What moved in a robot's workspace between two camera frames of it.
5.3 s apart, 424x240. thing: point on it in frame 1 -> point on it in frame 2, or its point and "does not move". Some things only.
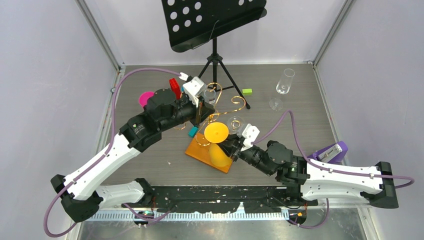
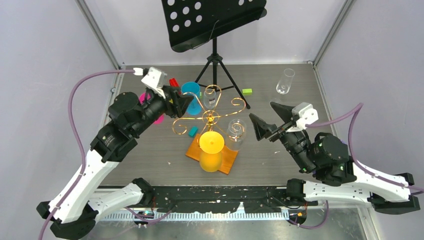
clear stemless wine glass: x=235 y=125 does not move
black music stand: x=191 y=23 does not move
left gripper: x=201 y=112 -> x=179 y=103
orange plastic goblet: x=215 y=133 -> x=211 y=144
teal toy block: x=193 y=131 does not move
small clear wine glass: x=209 y=95 does not move
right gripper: x=231 y=148 -> x=261 y=129
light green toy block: x=247 y=92 does not move
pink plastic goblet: x=144 y=97 does not move
